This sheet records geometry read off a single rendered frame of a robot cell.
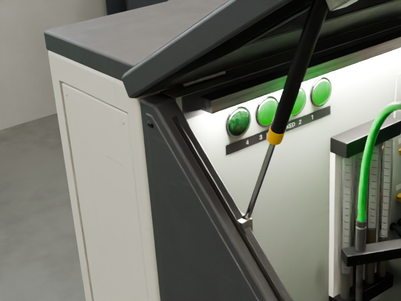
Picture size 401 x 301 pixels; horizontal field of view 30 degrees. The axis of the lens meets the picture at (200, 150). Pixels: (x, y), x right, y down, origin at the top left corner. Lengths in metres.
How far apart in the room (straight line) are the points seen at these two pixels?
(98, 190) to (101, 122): 0.14
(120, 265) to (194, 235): 0.28
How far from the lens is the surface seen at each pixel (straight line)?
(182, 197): 1.05
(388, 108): 1.14
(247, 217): 1.01
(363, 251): 1.35
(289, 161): 1.26
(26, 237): 3.72
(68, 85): 1.27
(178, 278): 1.15
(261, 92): 1.13
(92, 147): 1.25
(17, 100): 5.05
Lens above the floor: 1.82
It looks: 24 degrees down
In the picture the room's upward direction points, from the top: 4 degrees counter-clockwise
